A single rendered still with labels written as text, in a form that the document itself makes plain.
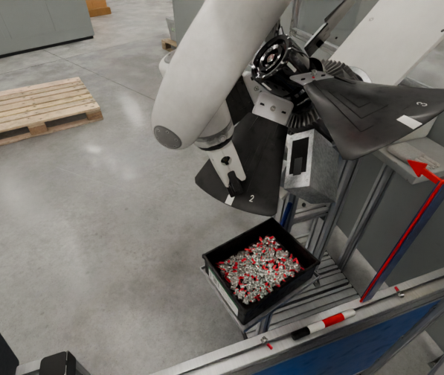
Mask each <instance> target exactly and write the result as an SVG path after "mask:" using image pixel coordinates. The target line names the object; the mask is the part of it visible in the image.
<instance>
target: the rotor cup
mask: <svg viewBox="0 0 444 375"><path fill-rule="evenodd" d="M271 54H273V55H274V59H273V60H272V61H271V62H267V59H268V57H269V56H270V55H271ZM288 62H290V63H291V64H292V65H293V66H294V67H295V68H296V69H297V70H296V72H293V70H291V69H290V67H288V66H287V63H288ZM313 69H315V70H317V71H322V72H324V73H326V69H325V67H324V65H323V64H322V63H321V61H320V60H318V59H316V58H314V57H308V56H307V55H306V54H305V53H304V51H303V50H302V49H301V48H300V47H299V46H298V44H297V43H296V42H295V41H294V40H293V39H292V38H291V37H290V36H288V35H286V34H281V35H278V36H276V37H274V38H272V39H270V40H269V41H268V42H267V43H266V44H264V46H263V47H262V48H261V49H260V50H259V52H258V53H257V55H256V57H255V58H254V61H253V63H252V67H251V76H252V77H253V79H254V81H256V82H257V83H258V84H259V85H261V86H262V87H263V88H264V89H265V90H266V91H267V92H268V93H270V94H273V95H276V96H278V97H281V98H283V99H286V100H289V101H291V102H293V103H294V107H293V110H292V112H295V111H297V110H300V109H302V108H303V107H305V106H307V105H308V104H310V103H311V102H312V101H311V99H310V97H309V96H308V94H307V93H306V90H305V89H304V88H301V87H298V86H294V85H292V84H289V83H287V82H288V81H292V80H290V79H289V78H290V77H291V76H293V75H297V74H305V73H309V72H312V70H313ZM262 83H265V84H266V85H267V86H268V87H269V88H270V89H271V90H268V89H267V88H266V87H265V86H264V85H263V84H262Z"/></svg>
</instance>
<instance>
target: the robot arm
mask: <svg viewBox="0 0 444 375"><path fill-rule="evenodd" d="M291 1H292V0H205V2H204V4H203V5H202V7H201V9H200V11H199V12H198V13H197V15H196V17H195V19H194V20H193V22H192V23H191V25H190V27H189V28H188V29H187V32H186V34H185V35H184V37H183V39H182V40H181V42H180V44H179V46H178V47H177V49H175V50H173V51H171V52H170V53H168V54H167V55H166V56H165V57H164V58H163V59H162V60H161V61H160V63H159V70H160V72H161V75H162V77H163V80H162V82H161V85H160V88H159V90H158V94H157V97H156V99H155V103H154V107H153V109H152V116H151V128H152V133H153V135H154V136H155V139H156V140H157V141H158V142H159V143H160V144H161V145H163V146H164V147H166V148H168V149H171V150H183V149H185V148H187V147H189V146H190V145H192V144H195V145H196V146H197V147H198V148H199V149H201V150H205V151H207V154H208V156H209V158H210V160H211V163H212V165H213V166H214V168H215V170H216V172H217V173H218V175H219V177H220V179H221V180H222V182H223V183H224V185H225V186H226V188H227V190H228V193H229V195H230V197H231V198H232V197H235V196H237V195H239V194H241V193H242V192H243V191H242V187H241V184H240V182H239V179H240V180H241V181H243V180H245V178H246V176H245V173H244V170H243V168H242V165H241V162H240V160H239V156H238V155H237V152H236V150H235V147H234V145H233V143H232V140H231V139H232V138H233V135H234V125H233V122H232V119H231V115H230V112H229V109H228V105H227V103H226V100H225V99H226V97H227V96H228V95H229V93H230V92H231V90H232V88H233V87H234V86H235V84H236V83H237V81H238V79H239V78H240V77H241V75H242V73H243V72H244V70H245V69H246V68H247V66H248V64H249V63H250V61H251V60H252V58H253V57H254V55H255V54H256V52H257V51H258V49H259V48H260V46H261V45H262V43H263V42H264V40H265V39H266V37H267V36H268V34H269V33H270V31H271V29H272V28H273V27H274V26H275V24H276V23H277V21H278V20H279V18H280V17H281V16H282V14H283V12H284V11H285V10H286V8H287V7H288V6H289V4H290V2H291Z"/></svg>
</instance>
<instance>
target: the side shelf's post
mask: <svg viewBox="0 0 444 375"><path fill-rule="evenodd" d="M395 173H396V172H395V171H394V170H393V169H391V168H390V167H388V166H387V165H386V164H385V163H384V164H383V165H382V168H381V170H380V172H379V174H378V176H377V178H376V180H375V182H374V185H373V187H372V189H371V191H370V193H369V195H368V197H367V200H366V202H365V203H364V206H363V208H362V209H361V213H360V214H359V216H358V219H357V220H356V222H355V225H354V227H353V229H352V231H351V233H350V235H349V237H348V239H347V242H346V244H345V246H344V248H343V250H342V252H341V255H340V257H339V259H338V261H337V263H336V264H337V265H338V270H339V269H340V270H341V271H342V272H344V270H345V269H346V267H347V264H348V263H349V261H350V259H351V257H352V255H353V253H354V251H355V249H356V247H357V246H358V244H359V242H360V240H361V238H362V236H363V234H364V232H365V231H366V229H367V227H368V225H369V223H370V221H371V219H372V217H373V215H374V213H375V212H376V209H377V208H378V206H379V203H380V202H381V200H382V198H383V196H384V194H385V192H386V190H387V188H388V186H389V184H390V183H391V181H392V179H393V177H394V175H395Z"/></svg>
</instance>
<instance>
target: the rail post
mask: <svg viewBox="0 0 444 375"><path fill-rule="evenodd" d="M443 314H444V300H443V301H442V302H441V303H440V304H439V305H438V306H437V307H436V308H435V309H434V310H432V311H431V312H430V313H429V314H428V315H427V316H426V317H425V318H424V319H423V320H421V322H420V323H418V325H417V326H415V327H414V328H413V329H412V330H411V331H410V332H409V333H408V334H407V335H406V336H405V337H404V338H403V339H401V340H400V341H399V342H398V343H397V344H396V345H394V346H393V347H392V348H391V349H390V350H389V351H388V352H387V353H386V354H385V355H384V356H383V357H382V358H381V359H380V360H379V361H378V362H377V363H375V364H374V365H373V366H372V367H371V368H370V369H367V370H365V371H362V372H361V373H359V374H358V375H374V373H375V372H377V371H378V370H379V369H380V368H382V367H383V366H384V365H385V364H386V363H388V362H389V361H390V360H391V359H392V358H393V357H394V356H395V355H396V354H398V353H399V352H400V351H401V350H402V349H404V348H405V347H406V346H407V345H408V344H410V343H411V342H412V341H413V340H414V339H415V338H416V337H417V336H419V335H420V334H421V333H422V332H423V331H425V330H426V329H427V328H428V327H429V326H431V325H432V324H433V323H434V322H435V321H436V320H437V319H438V318H439V317H441V316H442V315H443Z"/></svg>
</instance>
